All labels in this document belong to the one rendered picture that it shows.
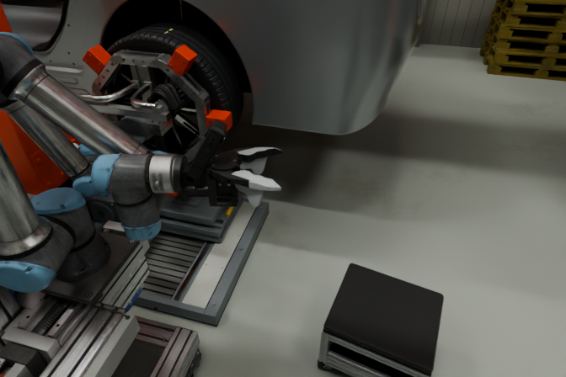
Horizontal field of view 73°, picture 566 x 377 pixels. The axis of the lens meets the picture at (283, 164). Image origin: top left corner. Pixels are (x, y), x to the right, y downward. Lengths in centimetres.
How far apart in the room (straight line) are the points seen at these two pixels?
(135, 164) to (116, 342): 54
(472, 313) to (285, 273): 93
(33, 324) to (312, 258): 141
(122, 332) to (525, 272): 202
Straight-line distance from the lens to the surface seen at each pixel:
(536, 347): 221
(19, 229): 95
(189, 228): 219
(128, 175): 75
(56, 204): 106
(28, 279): 100
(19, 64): 89
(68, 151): 129
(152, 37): 176
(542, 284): 248
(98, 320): 119
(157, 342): 172
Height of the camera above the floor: 165
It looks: 35 degrees down
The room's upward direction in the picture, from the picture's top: straight up
